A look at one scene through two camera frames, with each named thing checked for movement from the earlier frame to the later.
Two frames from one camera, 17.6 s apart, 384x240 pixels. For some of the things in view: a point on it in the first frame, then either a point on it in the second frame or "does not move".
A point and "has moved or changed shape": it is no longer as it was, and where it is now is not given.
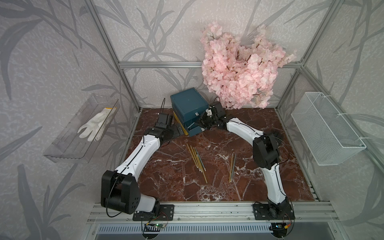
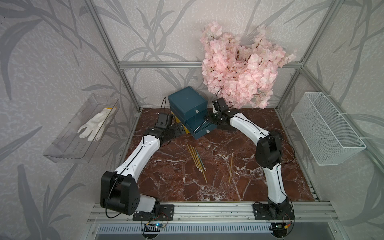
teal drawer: x=194 y=129 has moved or changed shape
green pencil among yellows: x=199 y=157 does not move
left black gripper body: x=172 y=132 does not move
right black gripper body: x=207 y=121 → x=214 y=117
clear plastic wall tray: x=78 y=140 does not move
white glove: x=98 y=125 does not move
